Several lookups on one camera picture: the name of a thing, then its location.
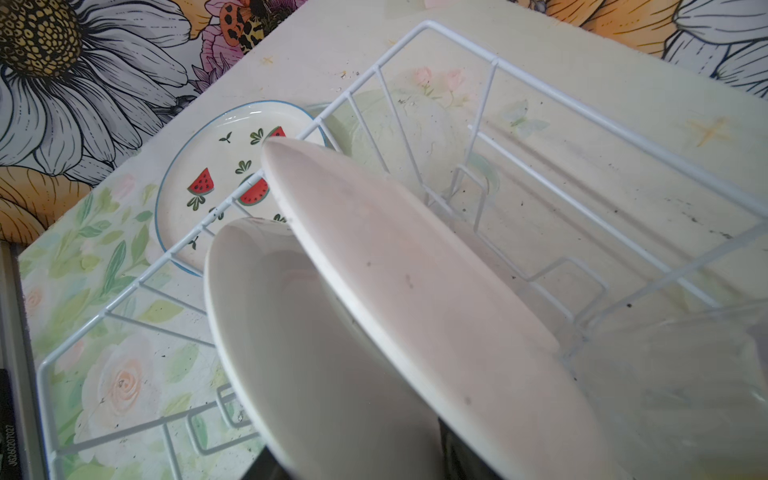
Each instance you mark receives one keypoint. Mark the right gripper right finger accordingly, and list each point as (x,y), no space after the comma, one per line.
(460,462)

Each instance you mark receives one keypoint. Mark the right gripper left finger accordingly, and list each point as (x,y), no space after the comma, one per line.
(266,469)

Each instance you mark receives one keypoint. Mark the red green rimmed plate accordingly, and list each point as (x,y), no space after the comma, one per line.
(471,349)
(328,404)

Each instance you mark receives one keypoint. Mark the clear glass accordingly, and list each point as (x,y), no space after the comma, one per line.
(685,397)

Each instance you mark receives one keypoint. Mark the white wire dish rack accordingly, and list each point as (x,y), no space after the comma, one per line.
(582,226)

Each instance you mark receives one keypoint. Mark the watermelon pattern plate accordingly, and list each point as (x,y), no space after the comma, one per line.
(210,166)

